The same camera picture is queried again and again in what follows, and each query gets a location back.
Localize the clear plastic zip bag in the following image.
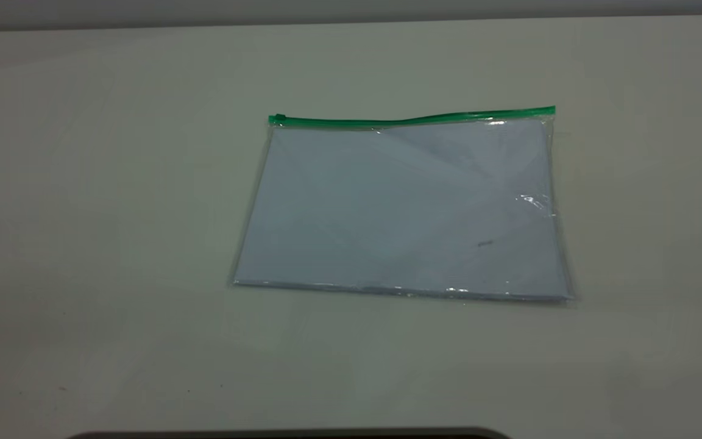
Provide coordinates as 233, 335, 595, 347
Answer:
228, 105, 575, 304

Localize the white paper stack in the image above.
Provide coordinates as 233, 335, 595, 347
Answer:
233, 121, 571, 301

